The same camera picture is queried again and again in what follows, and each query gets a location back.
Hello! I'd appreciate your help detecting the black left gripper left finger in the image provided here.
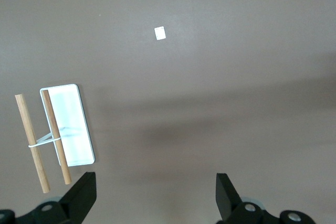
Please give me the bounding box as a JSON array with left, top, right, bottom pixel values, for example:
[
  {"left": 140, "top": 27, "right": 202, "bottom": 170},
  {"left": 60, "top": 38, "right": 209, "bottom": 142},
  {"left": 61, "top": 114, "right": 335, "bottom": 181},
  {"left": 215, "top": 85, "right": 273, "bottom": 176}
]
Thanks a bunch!
[{"left": 0, "top": 172, "right": 97, "bottom": 224}]

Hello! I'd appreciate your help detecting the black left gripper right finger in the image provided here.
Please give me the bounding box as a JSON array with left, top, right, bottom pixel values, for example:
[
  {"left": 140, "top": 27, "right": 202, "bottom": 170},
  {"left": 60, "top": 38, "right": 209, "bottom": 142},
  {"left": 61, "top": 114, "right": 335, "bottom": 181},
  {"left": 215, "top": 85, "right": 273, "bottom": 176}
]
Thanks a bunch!
[{"left": 215, "top": 173, "right": 316, "bottom": 224}]

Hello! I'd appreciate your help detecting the small clear tape piece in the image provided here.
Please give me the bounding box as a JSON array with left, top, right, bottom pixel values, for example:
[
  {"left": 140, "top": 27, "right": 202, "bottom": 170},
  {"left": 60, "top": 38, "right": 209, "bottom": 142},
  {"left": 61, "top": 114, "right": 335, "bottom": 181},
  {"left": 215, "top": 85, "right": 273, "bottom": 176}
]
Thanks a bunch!
[{"left": 154, "top": 26, "right": 167, "bottom": 41}]

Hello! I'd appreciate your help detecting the white rack with wooden rods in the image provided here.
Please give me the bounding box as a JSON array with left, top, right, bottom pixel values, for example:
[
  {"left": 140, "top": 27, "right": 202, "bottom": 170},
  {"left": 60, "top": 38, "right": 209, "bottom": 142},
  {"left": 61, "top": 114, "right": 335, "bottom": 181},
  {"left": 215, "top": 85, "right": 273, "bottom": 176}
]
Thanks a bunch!
[{"left": 14, "top": 83, "right": 96, "bottom": 195}]

